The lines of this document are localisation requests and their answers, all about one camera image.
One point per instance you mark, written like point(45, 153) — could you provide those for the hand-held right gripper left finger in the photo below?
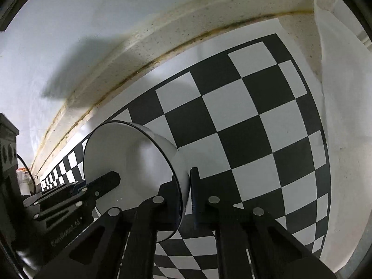
point(168, 209)

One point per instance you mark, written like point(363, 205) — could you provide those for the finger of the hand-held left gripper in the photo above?
point(49, 196)
point(106, 181)

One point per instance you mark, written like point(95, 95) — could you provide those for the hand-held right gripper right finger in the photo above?
point(195, 197)

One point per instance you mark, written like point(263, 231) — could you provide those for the white bowl with dark rim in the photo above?
point(130, 157)

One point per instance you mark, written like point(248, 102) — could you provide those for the black white checkered mat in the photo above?
point(232, 107)

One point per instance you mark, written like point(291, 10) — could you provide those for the crumpled white paper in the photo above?
point(340, 64)

